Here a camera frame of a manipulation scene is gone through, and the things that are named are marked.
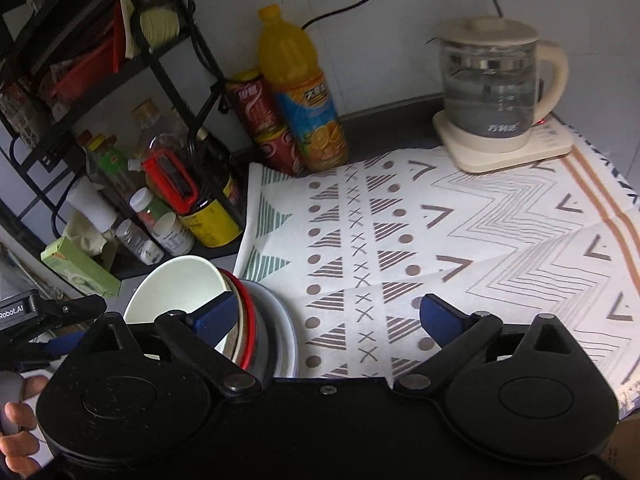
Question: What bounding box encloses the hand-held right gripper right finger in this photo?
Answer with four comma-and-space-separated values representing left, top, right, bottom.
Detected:
392, 294, 583, 401

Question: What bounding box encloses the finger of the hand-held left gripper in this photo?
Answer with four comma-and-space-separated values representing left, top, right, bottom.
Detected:
17, 331, 87, 363
35, 294, 108, 328

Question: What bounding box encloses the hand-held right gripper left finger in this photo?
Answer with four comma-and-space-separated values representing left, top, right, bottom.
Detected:
85, 292, 263, 401

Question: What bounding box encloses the cream bowl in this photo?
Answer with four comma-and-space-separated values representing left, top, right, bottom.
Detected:
215, 267, 251, 366
123, 255, 236, 361

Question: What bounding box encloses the red and black bowl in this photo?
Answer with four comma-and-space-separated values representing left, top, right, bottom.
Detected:
220, 267, 260, 371

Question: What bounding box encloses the white deep plate blue print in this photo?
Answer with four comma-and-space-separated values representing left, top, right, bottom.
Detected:
240, 280, 288, 378

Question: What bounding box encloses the large white flower plate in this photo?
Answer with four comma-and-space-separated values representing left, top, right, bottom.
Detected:
270, 290, 301, 378

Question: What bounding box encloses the person's left hand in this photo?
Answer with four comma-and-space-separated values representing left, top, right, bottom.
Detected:
0, 376, 53, 480

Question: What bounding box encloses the green carton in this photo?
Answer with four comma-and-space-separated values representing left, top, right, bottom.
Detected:
40, 236, 122, 298

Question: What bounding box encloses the patterned fringed cloth mat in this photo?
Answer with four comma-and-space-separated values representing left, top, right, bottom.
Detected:
235, 127, 640, 421

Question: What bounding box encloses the white-cap plastic bottle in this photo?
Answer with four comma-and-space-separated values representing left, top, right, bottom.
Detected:
130, 187, 195, 256

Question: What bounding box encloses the small glass shaker jar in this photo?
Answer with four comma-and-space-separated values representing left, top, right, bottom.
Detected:
115, 219, 165, 266

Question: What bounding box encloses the white-top oil spray bottle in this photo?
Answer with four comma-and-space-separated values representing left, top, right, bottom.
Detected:
65, 176, 118, 233

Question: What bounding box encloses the green-label sauce bottle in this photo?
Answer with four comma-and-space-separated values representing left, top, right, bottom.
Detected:
97, 135, 146, 201

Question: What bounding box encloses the black metal shelf rack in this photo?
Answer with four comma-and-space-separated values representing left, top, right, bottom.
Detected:
0, 0, 251, 281

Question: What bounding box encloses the red-cap glass bottle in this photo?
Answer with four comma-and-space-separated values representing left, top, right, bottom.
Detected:
75, 130, 108, 181

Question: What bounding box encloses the cream kettle base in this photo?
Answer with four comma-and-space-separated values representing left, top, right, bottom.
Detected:
432, 110, 575, 174

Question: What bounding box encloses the red drink can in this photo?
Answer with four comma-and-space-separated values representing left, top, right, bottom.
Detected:
226, 71, 281, 136
252, 125, 307, 177

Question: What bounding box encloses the cardboard box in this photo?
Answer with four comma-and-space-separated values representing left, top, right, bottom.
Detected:
597, 417, 640, 480

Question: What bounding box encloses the orange juice bottle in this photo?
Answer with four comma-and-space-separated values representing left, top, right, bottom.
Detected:
257, 4, 349, 172

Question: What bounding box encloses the glass electric kettle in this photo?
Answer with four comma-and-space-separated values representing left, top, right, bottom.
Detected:
431, 16, 571, 147

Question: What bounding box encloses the red plastic basket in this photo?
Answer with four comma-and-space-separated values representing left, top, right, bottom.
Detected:
37, 35, 123, 106

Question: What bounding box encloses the pale yellow round pad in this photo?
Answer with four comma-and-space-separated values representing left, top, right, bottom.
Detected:
137, 5, 181, 51

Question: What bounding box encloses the red-handle soy sauce bottle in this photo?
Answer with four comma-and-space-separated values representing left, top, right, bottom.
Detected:
131, 99, 245, 249

